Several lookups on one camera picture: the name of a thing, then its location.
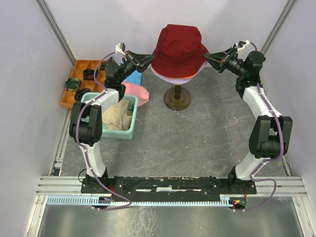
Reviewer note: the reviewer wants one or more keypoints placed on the teal plastic basket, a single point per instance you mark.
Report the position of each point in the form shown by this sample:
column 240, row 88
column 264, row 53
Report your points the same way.
column 118, row 130

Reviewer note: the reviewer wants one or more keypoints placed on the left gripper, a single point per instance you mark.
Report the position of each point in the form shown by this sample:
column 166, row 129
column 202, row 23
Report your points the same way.
column 144, row 60

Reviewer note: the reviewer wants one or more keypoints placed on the cream mannequin head stand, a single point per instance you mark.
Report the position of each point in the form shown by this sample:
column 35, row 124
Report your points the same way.
column 177, row 98

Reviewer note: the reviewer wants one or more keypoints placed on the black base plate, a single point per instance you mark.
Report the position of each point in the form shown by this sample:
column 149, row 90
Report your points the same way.
column 178, row 189

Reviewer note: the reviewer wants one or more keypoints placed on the purple bucket hat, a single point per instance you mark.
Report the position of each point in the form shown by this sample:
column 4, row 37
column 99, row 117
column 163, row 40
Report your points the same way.
column 177, row 81

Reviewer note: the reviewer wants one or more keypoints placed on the pink bucket hat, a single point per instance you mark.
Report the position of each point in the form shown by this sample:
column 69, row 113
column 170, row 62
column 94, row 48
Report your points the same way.
column 140, row 92

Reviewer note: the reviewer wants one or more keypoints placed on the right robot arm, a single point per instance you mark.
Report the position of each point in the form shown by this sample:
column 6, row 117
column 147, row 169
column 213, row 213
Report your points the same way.
column 270, row 136

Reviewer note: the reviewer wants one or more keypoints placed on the green patterned rolled tie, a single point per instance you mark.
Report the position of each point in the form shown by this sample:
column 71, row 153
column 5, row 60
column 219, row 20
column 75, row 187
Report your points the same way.
column 105, row 64

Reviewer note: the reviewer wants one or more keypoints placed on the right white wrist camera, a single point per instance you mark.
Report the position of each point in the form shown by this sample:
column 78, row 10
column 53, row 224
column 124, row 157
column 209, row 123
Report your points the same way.
column 241, row 45

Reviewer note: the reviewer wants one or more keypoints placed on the dark brown rolled tie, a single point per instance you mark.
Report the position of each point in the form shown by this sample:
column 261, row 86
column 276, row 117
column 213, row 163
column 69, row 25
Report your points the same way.
column 79, row 94

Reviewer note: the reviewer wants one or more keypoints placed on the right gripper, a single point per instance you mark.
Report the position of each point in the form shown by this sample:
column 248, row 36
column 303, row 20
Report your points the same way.
column 220, row 60

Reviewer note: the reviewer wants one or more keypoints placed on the blue printed cloth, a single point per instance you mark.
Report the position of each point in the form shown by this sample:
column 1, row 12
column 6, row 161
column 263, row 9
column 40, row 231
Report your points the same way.
column 135, row 78

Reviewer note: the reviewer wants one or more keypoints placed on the yellow blue rolled tie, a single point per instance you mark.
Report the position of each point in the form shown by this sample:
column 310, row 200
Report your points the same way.
column 73, row 84

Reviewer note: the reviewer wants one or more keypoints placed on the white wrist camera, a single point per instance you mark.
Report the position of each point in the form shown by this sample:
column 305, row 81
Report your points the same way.
column 120, row 49
column 241, row 45

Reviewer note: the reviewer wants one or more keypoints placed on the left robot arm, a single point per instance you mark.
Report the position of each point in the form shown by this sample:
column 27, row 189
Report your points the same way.
column 96, row 172

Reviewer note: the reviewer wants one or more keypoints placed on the wooden compartment tray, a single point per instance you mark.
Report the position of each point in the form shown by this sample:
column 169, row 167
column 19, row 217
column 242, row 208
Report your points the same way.
column 67, row 99

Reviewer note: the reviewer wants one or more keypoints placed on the light blue cable duct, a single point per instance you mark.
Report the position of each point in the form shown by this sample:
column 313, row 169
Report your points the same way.
column 96, row 201

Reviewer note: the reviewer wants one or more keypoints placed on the aluminium front rail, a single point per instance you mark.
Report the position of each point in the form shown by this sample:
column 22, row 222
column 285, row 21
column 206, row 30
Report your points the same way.
column 71, row 186

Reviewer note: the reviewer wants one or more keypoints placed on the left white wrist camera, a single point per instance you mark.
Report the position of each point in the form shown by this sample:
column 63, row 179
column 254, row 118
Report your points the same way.
column 120, row 49

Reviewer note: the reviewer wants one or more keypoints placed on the aluminium corner post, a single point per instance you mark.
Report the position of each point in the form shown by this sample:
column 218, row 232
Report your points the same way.
column 42, row 4
column 284, row 14

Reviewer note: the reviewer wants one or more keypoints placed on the right aluminium corner post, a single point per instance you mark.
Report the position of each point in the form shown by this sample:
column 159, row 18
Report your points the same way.
column 284, row 14

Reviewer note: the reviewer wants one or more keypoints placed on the beige bucket hat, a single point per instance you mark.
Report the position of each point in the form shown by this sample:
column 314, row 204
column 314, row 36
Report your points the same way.
column 118, row 116

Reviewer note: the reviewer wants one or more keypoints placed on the dark red hat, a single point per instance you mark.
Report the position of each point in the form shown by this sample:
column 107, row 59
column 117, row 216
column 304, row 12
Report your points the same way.
column 179, row 51

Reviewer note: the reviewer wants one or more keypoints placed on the left aluminium corner post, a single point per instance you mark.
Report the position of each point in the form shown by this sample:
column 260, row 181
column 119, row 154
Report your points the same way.
column 42, row 4

